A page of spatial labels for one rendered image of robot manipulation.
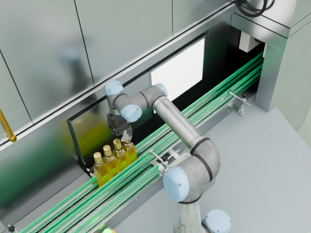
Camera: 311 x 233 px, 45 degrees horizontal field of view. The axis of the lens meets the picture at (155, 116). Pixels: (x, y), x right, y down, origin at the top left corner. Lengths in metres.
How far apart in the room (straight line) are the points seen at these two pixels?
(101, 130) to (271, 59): 1.05
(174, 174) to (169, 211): 0.76
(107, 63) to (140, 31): 0.22
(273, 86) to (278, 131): 0.28
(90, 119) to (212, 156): 0.68
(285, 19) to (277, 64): 0.29
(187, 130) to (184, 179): 0.22
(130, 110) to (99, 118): 0.37
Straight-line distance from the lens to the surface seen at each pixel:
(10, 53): 1.43
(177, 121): 1.46
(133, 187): 1.91
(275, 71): 2.30
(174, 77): 2.09
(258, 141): 2.36
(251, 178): 2.20
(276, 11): 2.12
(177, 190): 1.31
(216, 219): 1.69
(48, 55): 1.51
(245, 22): 2.27
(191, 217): 1.48
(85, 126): 1.80
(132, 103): 1.51
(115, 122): 1.68
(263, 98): 2.48
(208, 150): 1.38
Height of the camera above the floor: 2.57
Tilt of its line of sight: 48 degrees down
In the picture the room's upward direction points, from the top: 4 degrees counter-clockwise
